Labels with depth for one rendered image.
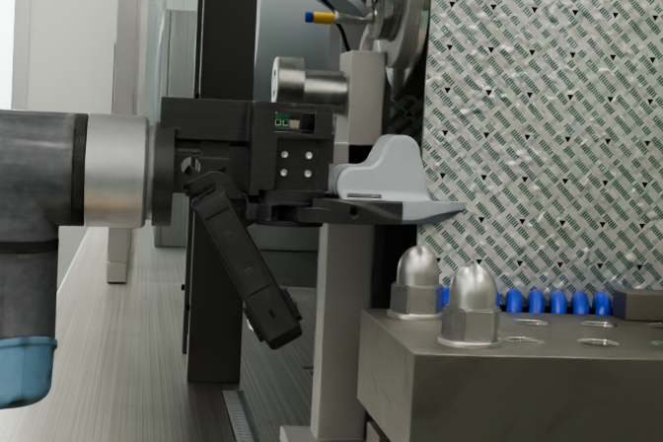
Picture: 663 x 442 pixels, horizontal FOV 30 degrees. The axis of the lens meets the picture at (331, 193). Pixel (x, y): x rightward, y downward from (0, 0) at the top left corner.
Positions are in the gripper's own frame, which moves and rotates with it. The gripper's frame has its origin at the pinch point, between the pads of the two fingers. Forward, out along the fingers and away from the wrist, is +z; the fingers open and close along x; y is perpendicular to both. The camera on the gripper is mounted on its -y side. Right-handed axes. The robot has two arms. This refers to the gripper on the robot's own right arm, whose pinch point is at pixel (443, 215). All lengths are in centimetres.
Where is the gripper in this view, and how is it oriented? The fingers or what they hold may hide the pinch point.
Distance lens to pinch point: 86.0
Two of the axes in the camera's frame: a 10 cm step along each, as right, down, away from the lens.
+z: 9.9, 0.4, 1.5
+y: 0.5, -10.0, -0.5
